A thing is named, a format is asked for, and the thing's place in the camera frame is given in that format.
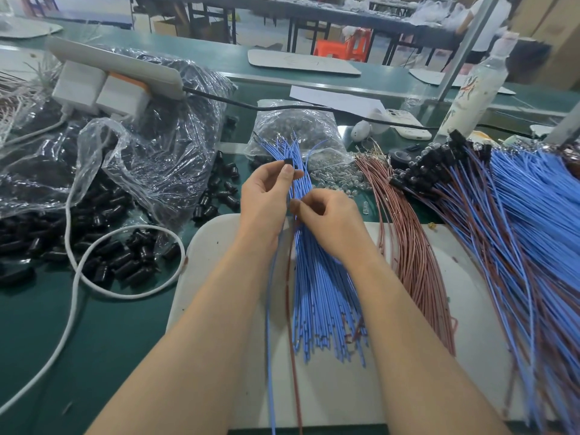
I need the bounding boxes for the cardboard boxes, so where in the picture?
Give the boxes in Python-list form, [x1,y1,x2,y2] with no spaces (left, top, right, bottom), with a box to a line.
[512,0,580,89]

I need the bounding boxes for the person's right forearm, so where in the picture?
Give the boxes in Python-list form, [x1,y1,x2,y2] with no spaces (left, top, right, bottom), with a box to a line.
[349,251,511,435]

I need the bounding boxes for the small clear plastic bag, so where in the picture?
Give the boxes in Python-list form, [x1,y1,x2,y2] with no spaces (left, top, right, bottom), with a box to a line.
[246,99,350,173]

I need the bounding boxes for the white flat device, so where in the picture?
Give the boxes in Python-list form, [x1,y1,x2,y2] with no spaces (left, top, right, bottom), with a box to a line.
[377,108,433,141]

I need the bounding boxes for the bundle of stripped brown wires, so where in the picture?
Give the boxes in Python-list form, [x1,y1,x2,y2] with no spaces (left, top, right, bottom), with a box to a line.
[0,66,60,152]

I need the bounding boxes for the person's right hand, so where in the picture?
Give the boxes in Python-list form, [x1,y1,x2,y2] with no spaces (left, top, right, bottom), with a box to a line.
[290,187,380,270]

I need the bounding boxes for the orange plastic stool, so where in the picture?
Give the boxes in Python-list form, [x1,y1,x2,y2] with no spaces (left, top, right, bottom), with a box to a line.
[315,28,373,63]

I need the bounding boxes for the white charging cable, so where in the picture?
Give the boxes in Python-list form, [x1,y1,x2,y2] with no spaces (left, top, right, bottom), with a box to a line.
[0,108,187,415]

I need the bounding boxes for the white orange charger adapter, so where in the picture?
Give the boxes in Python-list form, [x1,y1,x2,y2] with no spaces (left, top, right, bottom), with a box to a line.
[96,72,152,120]

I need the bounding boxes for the white work board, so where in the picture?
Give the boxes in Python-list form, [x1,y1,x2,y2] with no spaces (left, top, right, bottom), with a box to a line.
[167,213,536,424]

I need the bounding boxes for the pile of black plastic caps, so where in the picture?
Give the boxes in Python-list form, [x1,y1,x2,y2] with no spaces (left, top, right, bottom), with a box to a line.
[0,149,244,288]

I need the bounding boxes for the blue table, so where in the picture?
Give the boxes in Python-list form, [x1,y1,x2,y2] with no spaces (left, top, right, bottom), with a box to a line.
[22,0,135,28]

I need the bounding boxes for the white power strip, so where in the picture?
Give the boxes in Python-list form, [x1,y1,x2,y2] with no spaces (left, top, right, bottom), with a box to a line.
[45,37,187,98]

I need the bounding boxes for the white flat tray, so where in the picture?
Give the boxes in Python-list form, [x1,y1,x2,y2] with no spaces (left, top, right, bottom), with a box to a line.
[0,17,65,40]
[247,50,363,76]
[410,68,518,96]

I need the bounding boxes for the large clear plastic bag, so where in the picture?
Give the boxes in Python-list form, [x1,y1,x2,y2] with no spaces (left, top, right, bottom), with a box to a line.
[0,48,239,227]

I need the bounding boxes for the long black-frame table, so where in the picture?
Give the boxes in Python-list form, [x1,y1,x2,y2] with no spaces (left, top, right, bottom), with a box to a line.
[131,0,463,64]

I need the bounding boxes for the person's left hand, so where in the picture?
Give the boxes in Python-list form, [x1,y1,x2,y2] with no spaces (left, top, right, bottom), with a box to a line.
[238,161,306,253]

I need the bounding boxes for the black power cord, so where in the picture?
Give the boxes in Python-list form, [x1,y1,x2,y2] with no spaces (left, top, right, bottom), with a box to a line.
[184,86,545,137]

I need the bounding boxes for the white computer mouse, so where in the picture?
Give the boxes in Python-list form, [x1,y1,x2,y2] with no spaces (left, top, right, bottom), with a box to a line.
[350,120,373,143]

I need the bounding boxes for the bundle of blue wires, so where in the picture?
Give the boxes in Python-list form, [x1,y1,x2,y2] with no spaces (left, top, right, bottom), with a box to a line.
[256,133,368,366]

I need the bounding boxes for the person's left forearm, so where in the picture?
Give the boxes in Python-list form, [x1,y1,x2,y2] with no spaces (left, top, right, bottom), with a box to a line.
[86,238,289,435]

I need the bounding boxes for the slanted metal frame post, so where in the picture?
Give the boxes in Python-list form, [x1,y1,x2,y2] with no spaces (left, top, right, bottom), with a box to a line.
[437,0,502,100]

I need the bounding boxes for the short metal frame post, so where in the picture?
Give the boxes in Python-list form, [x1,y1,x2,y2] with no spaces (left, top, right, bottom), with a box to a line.
[544,99,580,146]

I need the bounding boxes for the white spray bottle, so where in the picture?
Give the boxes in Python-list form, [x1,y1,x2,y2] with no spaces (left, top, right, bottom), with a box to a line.
[439,31,520,140]

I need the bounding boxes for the white paper sheet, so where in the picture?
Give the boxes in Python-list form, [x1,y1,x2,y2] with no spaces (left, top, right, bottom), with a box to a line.
[290,85,393,118]

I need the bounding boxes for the pile of assembled wire harnesses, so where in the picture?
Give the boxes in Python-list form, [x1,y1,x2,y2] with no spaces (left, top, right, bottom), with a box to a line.
[390,129,580,431]

